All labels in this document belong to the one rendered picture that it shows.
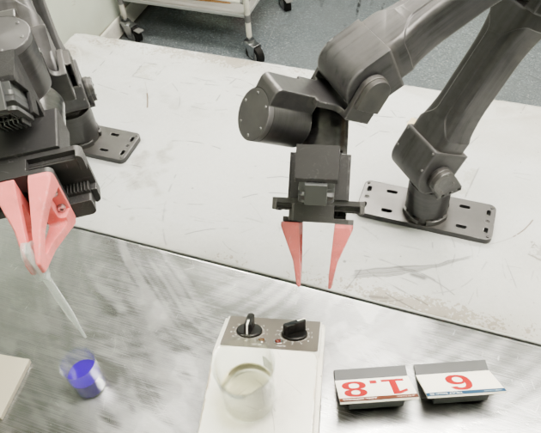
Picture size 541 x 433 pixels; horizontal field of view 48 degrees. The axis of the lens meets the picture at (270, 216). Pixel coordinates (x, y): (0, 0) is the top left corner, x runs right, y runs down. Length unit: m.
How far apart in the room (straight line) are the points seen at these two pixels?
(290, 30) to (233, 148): 1.99
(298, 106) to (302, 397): 0.31
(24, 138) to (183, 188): 0.46
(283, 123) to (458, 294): 0.37
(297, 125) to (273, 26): 2.40
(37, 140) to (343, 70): 0.31
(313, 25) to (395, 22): 2.37
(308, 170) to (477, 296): 0.37
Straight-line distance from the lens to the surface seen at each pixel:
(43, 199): 0.54
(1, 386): 0.87
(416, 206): 0.91
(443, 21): 0.70
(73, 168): 0.58
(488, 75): 0.80
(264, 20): 3.10
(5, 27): 0.61
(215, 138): 1.08
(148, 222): 0.97
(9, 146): 0.59
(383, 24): 0.69
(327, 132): 0.69
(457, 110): 0.81
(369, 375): 0.80
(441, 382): 0.79
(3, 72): 0.55
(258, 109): 0.65
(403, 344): 0.83
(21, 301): 0.95
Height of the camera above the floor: 1.62
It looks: 49 degrees down
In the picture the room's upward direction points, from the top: 5 degrees counter-clockwise
